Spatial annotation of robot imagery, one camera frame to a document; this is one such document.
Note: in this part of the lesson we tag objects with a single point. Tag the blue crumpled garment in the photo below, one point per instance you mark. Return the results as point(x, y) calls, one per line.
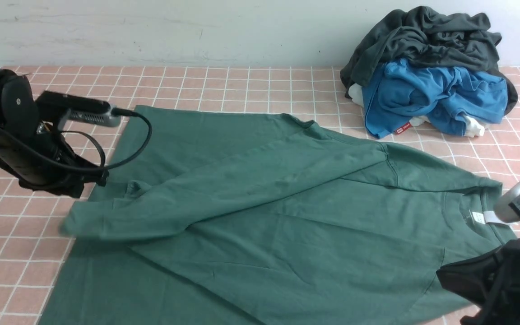
point(398, 91)

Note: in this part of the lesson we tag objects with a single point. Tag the green long-sleeve shirt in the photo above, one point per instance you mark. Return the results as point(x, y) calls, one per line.
point(260, 219)

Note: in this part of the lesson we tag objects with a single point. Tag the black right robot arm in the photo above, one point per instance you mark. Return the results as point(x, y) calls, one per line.
point(491, 281)

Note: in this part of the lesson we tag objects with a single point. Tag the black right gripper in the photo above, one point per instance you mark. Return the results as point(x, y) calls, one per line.
point(490, 281)

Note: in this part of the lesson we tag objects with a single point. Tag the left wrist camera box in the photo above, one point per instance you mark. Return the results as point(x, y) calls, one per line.
point(57, 108)

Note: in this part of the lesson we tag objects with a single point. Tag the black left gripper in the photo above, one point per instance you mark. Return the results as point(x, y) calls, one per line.
point(37, 174)

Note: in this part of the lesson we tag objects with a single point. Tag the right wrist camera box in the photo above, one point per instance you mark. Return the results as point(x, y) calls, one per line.
point(502, 211)

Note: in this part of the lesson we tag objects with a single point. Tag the pink checkered tablecloth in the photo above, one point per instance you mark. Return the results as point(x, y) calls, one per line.
point(31, 251)

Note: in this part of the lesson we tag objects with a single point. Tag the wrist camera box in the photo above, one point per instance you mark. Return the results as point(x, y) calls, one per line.
point(57, 108)
point(502, 211)

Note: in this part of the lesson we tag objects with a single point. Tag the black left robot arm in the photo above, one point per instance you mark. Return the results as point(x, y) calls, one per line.
point(19, 117)

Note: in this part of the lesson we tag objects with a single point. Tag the dark grey crumpled garment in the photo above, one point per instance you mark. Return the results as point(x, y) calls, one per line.
point(427, 39)

